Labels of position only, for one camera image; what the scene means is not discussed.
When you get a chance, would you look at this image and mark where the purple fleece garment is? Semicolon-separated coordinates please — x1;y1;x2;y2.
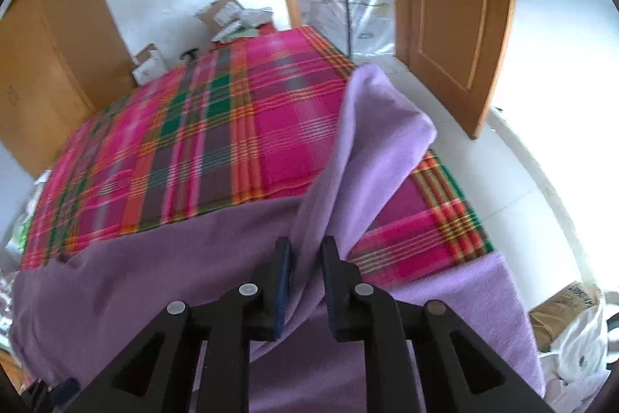
10;62;547;413

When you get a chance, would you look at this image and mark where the wooden wardrobe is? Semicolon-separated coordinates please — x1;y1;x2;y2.
0;0;136;179

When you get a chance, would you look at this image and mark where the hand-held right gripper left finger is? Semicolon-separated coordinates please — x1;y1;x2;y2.
63;236;293;413

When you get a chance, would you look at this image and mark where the pile of white green packets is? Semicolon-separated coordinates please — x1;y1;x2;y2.
213;7;274;43

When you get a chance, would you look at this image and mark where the white plastic bag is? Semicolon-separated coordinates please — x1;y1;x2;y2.
539;292;617;413

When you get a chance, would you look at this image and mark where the red box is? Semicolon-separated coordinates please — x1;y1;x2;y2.
242;22;279;37

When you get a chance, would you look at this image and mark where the brown paper sack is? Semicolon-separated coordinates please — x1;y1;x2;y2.
529;282;603;351

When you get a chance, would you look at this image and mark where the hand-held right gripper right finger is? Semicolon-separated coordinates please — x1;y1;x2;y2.
321;236;557;413

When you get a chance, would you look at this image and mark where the heap of white bags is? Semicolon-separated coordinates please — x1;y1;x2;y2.
5;168;54;259

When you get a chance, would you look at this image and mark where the brown cardboard box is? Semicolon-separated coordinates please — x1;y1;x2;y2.
196;0;243;31

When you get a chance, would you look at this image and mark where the wooden door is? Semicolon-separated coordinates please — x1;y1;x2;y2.
387;0;520;140

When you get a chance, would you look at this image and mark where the white cardboard box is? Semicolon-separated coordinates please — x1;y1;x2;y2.
132;43;168;86

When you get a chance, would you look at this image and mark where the pink green plaid bed sheet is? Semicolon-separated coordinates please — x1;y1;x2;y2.
19;26;494;288

